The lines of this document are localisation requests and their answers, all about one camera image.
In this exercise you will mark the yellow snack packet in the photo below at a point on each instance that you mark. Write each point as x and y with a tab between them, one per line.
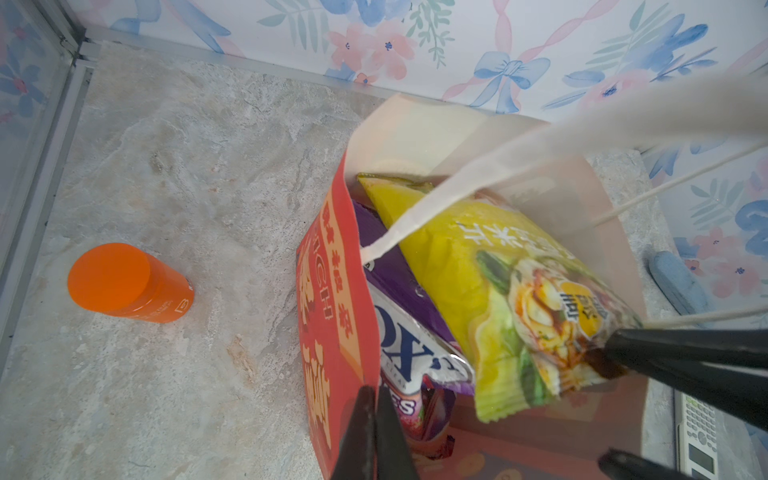
529	317

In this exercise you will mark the purple Fox's berries candy bag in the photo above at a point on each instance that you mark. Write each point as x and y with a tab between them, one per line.
421	362

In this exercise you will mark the red paper gift bag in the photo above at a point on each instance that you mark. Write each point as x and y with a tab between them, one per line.
538	167

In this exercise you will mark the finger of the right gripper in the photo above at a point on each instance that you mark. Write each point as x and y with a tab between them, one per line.
622	465
723	368

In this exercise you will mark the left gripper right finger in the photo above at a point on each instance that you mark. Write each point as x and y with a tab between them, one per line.
393	455

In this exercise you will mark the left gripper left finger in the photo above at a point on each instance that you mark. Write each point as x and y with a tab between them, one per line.
356	460

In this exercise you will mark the orange plastic bottle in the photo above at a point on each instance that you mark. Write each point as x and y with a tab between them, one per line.
120	280

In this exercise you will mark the white calculator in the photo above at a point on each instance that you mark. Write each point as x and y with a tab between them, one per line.
696	440

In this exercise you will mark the blue glasses case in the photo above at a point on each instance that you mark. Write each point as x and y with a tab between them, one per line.
678	284

